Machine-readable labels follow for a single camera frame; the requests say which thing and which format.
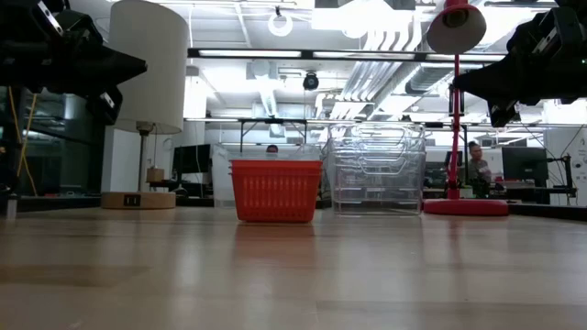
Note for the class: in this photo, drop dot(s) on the white cylinder shade table lamp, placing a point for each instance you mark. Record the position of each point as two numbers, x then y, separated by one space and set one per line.
151 69

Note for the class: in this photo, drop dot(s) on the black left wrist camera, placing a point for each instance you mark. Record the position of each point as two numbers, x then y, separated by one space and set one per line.
82 32

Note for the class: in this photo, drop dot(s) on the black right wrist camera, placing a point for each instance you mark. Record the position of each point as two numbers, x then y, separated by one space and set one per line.
523 46

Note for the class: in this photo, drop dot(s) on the black hanging dome camera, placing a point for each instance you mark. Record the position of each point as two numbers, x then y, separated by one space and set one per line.
311 81

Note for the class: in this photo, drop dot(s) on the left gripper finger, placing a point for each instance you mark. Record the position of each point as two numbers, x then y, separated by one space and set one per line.
114 69

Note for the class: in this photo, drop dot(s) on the orange plastic basket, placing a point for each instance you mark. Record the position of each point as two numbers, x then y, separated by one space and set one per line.
275 197
275 168

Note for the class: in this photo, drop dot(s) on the black aluminium frame rail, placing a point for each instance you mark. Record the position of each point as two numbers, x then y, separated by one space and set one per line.
197 201

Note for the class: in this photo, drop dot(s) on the red desk lamp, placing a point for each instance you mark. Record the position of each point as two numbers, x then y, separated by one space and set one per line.
465 207

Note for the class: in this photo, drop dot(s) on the black metal table frame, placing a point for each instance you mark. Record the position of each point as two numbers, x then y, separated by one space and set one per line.
275 120

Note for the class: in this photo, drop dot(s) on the small cardboard box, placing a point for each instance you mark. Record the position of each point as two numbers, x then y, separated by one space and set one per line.
155 175

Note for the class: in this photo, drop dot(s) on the black computer monitor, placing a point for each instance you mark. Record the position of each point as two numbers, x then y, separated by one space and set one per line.
192 160
525 165

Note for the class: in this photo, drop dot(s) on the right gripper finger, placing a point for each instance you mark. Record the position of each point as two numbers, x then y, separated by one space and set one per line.
490 82

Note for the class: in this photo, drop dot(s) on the black desk stand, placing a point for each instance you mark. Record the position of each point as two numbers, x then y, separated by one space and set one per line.
568 172

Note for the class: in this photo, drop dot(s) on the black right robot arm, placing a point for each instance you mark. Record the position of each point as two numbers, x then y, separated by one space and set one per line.
573 27

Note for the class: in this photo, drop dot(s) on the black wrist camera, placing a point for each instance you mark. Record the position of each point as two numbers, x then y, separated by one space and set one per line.
523 46
82 32

